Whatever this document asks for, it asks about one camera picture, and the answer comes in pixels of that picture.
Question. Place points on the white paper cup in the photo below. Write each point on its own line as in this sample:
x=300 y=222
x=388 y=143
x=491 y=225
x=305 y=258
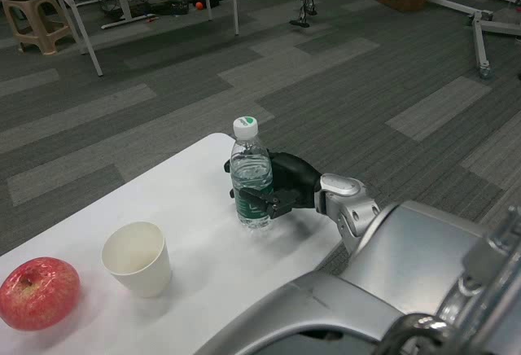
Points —
x=140 y=273

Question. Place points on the clear water bottle green label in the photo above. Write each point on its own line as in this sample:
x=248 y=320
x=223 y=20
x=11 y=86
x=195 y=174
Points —
x=250 y=167

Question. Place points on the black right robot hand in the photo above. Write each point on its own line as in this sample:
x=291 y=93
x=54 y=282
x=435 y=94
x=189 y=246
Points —
x=295 y=180

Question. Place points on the red apple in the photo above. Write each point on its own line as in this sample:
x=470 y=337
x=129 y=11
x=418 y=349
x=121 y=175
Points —
x=38 y=294

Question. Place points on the silver robot chest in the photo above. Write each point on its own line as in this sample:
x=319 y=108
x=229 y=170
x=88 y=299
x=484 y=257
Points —
x=305 y=310

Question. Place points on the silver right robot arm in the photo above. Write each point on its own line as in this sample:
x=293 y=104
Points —
x=407 y=249

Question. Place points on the white metal stand frame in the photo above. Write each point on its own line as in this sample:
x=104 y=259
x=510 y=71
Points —
x=480 y=41

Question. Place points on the beige plastic stool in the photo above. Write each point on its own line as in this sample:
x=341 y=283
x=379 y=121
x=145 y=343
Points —
x=38 y=13

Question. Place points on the white power strip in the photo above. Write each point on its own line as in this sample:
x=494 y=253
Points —
x=126 y=22

